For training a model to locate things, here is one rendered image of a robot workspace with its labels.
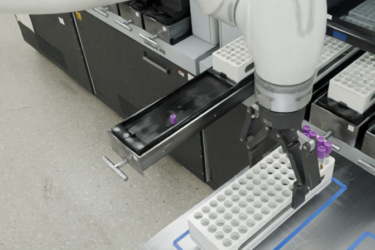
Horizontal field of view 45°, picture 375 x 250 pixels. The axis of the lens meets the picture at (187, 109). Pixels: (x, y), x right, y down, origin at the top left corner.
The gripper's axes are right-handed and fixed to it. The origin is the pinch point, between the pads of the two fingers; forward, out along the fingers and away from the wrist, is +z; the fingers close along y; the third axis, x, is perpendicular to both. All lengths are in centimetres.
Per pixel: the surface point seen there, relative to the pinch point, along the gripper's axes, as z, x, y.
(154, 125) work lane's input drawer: 9.2, -2.7, -37.8
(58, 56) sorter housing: 68, 24, -179
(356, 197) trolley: 7.6, 13.0, 9.8
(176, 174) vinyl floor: 89, 28, -81
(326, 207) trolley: 7.6, 6.8, 7.4
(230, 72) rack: 5.8, 22.8, -36.6
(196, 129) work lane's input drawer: 12.2, 5.9, -31.7
